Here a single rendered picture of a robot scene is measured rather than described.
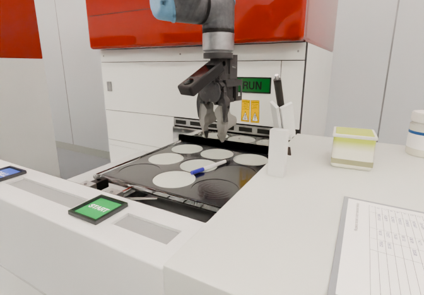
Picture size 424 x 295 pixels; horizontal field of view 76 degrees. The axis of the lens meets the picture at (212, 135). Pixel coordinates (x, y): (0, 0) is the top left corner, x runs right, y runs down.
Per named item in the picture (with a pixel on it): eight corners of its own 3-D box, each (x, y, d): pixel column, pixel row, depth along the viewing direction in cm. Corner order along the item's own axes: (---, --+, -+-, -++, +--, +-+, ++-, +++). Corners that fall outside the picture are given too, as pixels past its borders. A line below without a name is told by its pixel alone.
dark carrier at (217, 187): (182, 143, 96) (182, 141, 96) (279, 158, 80) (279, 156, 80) (101, 176, 67) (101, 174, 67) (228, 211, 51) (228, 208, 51)
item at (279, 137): (273, 165, 54) (277, 97, 51) (293, 168, 53) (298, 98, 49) (264, 175, 49) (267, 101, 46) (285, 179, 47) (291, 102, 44)
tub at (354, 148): (330, 155, 60) (334, 125, 58) (369, 160, 57) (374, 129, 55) (329, 167, 53) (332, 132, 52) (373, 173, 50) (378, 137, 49)
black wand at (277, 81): (279, 77, 41) (282, 72, 42) (270, 77, 42) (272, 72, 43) (290, 157, 55) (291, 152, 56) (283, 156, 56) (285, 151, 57)
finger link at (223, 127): (243, 138, 69) (238, 102, 68) (227, 143, 65) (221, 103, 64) (234, 138, 71) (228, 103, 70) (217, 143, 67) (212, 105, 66)
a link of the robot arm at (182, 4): (158, -50, 50) (208, -37, 56) (144, 2, 59) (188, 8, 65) (172, -21, 47) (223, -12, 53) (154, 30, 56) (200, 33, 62)
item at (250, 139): (175, 150, 104) (175, 125, 102) (293, 170, 84) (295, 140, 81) (173, 151, 103) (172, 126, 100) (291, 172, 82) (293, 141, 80)
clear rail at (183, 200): (96, 177, 68) (96, 172, 67) (236, 216, 50) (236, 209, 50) (91, 179, 66) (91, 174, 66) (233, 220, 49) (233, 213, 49)
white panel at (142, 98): (113, 143, 124) (104, 50, 114) (296, 176, 86) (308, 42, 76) (107, 144, 121) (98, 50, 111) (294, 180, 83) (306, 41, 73)
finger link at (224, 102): (233, 121, 64) (227, 83, 63) (228, 122, 63) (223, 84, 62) (219, 122, 68) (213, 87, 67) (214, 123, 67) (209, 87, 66)
